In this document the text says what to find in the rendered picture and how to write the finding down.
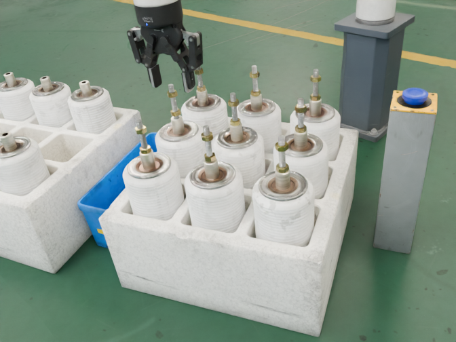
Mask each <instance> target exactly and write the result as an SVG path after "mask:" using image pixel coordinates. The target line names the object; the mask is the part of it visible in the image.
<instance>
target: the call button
mask: <svg viewBox="0 0 456 342"><path fill-rule="evenodd" d="M428 95H429V94H428V92H427V91H425V90H423V89H421V88H408V89H406V90H404V91H403V92H402V98H403V99H404V101H405V103H407V104H410V105H422V104H423V103H424V102H425V101H426V100H427V99H428Z"/></svg>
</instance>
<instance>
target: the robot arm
mask: <svg viewBox="0 0 456 342"><path fill-rule="evenodd" d="M133 2H134V8H135V12H136V17H137V21H138V23H139V25H141V27H139V26H135V27H134V28H131V29H130V30H128V31H127V35H128V39H129V42H130V45H131V48H132V52H133V55H134V58H135V61H136V62H137V63H138V64H140V63H142V64H144V66H145V67H146V68H147V72H148V76H149V81H150V82H151V83H152V86H153V87H154V88H157V87H158V86H160V85H161V84H162V78H161V74H160V70H159V65H158V64H156V62H157V59H158V57H159V54H166V55H171V57H172V59H173V61H175V62H177V63H178V65H179V67H180V69H181V71H182V73H181V74H182V78H183V86H184V91H185V92H190V91H191V90H192V89H193V88H194V87H195V75H194V70H196V69H197V68H199V67H200V66H201V65H203V49H202V33H201V32H200V31H197V32H195V33H191V32H187V31H186V29H185V28H184V26H183V9H182V3H181V0H133ZM395 11H396V0H357V4H356V22H358V23H360V24H364V25H371V26H377V25H384V24H389V23H391V22H393V21H394V16H395ZM143 38H144V39H145V41H146V42H147V47H146V46H145V42H144V39H143ZM184 40H186V42H187V44H186V45H185V42H184ZM187 46H189V49H188V48H187ZM139 49H140V52H141V55H140V52H139ZM179 50H180V54H178V53H177V51H179ZM184 60H185V61H184ZM185 63H186V64H185Z"/></svg>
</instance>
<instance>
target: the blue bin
mask: <svg viewBox="0 0 456 342"><path fill-rule="evenodd" d="M156 134H157V132H152V133H149V134H147V135H146V136H145V137H146V140H147V144H148V145H150V147H151V149H152V150H153V153H157V147H156V143H155V136H156ZM140 147H141V142H139V143H138V144H137V145H136V146H135V147H134V148H133V149H132V150H131V151H130V152H129V153H127V154H126V155H125V156H124V157H123V158H122V159H121V160H120V161H119V162H118V163H117V164H116V165H115V166H114V167H113V168H112V169H111V170H109V171H108V172H107V173H106V174H105V175H104V176H103V177H102V178H101V179H100V180H99V181H98V182H97V183H96V184H95V185H94V186H93V187H92V188H91V189H90V190H89V191H88V192H87V193H86V194H85V195H84V196H83V197H82V198H81V199H80V200H79V201H78V202H77V205H78V207H79V209H80V210H81V211H82V212H83V215H84V216H85V219H86V221H87V223H88V226H89V228H90V230H91V232H92V235H93V237H94V239H95V241H96V243H97V245H98V246H102V247H104V248H109V247H108V245H107V241H106V239H105V236H104V233H103V231H102V227H101V225H100V221H99V218H100V217H101V216H102V214H103V213H104V212H105V211H106V210H107V209H109V207H110V205H111V204H112V203H113V202H114V201H115V199H116V198H117V197H118V196H119V195H120V193H121V192H122V191H123V190H124V189H125V188H126V186H125V183H124V179H123V172H124V169H125V167H126V166H127V165H128V164H129V163H130V162H131V161H132V160H133V159H134V158H135V157H138V156H139V155H140Z"/></svg>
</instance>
